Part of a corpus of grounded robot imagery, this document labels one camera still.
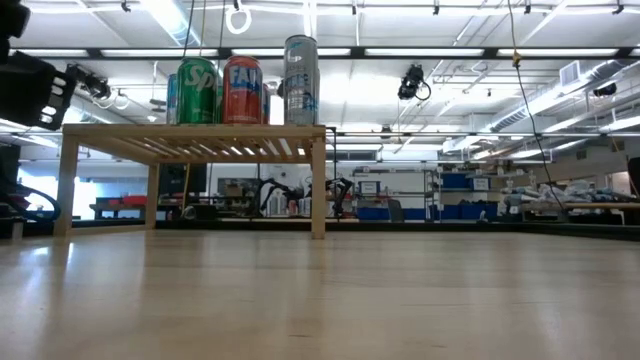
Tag slim blue silver can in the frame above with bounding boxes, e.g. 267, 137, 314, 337
165, 73, 179, 126

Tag grey clutter pile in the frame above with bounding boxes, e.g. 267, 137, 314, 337
504, 179, 626, 205

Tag black ceiling camera rig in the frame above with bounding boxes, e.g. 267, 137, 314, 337
67, 63, 113, 101

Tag black hanging camera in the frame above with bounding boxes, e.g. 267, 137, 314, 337
397, 63, 425, 101

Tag black duct-mounted device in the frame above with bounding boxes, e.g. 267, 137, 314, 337
591, 81, 619, 98

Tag dark machine with red part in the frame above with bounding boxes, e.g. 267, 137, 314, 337
0, 143, 62, 239

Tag black aluminium table frame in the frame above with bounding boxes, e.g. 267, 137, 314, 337
19, 217, 640, 242

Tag bench with red top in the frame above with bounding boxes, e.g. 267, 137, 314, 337
88, 194, 150, 221

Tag black monitor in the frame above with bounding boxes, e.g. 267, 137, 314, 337
158, 163, 208, 197

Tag shelving with blue bins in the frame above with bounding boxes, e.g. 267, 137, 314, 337
352, 167, 567, 224

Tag silver ventilation duct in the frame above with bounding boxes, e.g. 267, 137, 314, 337
489, 58, 640, 134

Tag wooden background table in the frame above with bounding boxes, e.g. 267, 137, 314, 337
519, 200, 640, 226

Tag tall silver Celsius can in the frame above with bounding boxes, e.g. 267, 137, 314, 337
283, 34, 320, 126

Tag red soda can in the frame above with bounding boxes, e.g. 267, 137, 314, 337
221, 54, 265, 126

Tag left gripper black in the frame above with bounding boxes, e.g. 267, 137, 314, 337
0, 49, 79, 132

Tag yellow hanging cable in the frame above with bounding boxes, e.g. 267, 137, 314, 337
506, 0, 567, 214

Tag thin black pole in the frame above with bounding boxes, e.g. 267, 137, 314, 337
327, 126, 339, 221

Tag wooden slatted shelf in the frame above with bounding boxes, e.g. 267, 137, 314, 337
53, 122, 328, 240

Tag white hanging ring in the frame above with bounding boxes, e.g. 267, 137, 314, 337
224, 4, 254, 36

